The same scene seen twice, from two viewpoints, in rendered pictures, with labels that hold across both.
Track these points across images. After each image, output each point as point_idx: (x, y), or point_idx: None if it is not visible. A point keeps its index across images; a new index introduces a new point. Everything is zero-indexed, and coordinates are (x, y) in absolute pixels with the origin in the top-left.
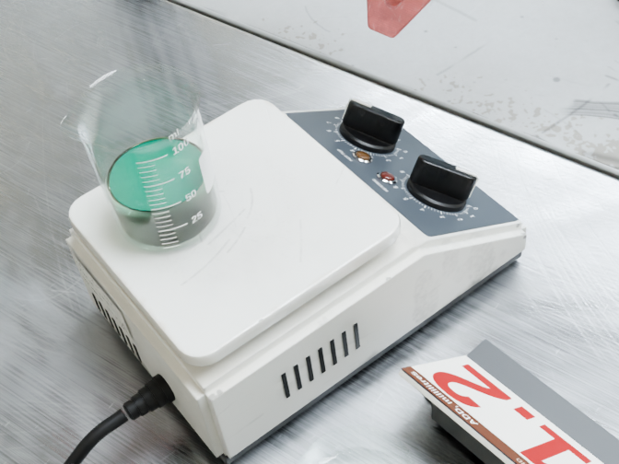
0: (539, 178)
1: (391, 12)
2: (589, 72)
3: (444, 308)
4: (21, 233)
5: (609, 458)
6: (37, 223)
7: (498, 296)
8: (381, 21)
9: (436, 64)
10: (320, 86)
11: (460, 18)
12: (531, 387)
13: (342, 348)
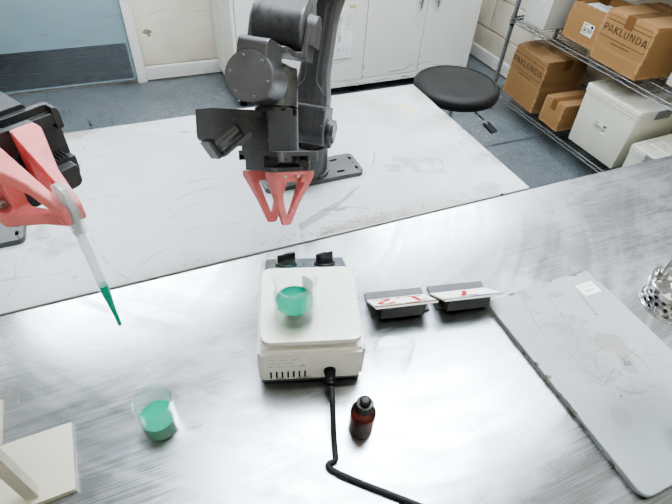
0: (318, 249)
1: (289, 215)
2: None
3: None
4: (195, 393)
5: (419, 292)
6: (196, 385)
7: None
8: (287, 220)
9: (248, 241)
10: (223, 271)
11: (235, 225)
12: (387, 293)
13: None
